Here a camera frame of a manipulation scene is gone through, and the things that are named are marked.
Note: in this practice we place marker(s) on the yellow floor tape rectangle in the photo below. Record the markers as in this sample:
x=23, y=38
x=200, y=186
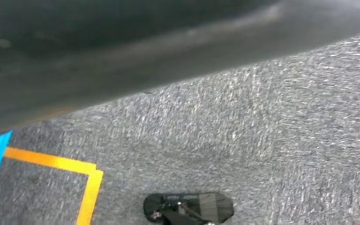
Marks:
x=86, y=198

